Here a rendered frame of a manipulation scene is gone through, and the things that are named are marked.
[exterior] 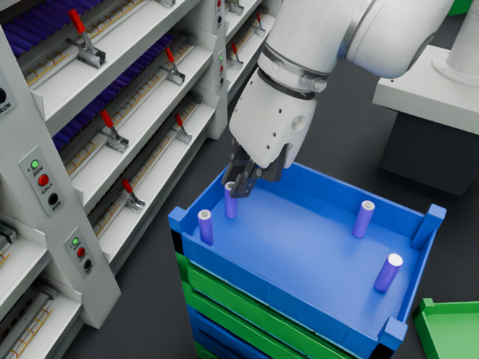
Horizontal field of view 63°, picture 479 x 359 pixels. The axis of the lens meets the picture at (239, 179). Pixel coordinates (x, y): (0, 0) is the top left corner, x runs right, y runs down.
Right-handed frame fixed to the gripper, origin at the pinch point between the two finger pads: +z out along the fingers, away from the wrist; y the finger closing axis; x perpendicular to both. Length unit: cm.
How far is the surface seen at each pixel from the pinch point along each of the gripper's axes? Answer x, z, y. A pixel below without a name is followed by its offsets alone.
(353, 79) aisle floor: -101, 5, 68
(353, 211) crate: -16.6, -0.3, -8.5
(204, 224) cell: 5.7, 4.6, -3.7
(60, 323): 15.8, 44.9, 11.2
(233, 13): -42, -4, 78
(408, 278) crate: -15.9, 0.3, -20.7
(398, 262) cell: -9.7, -3.9, -20.4
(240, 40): -59, 8, 93
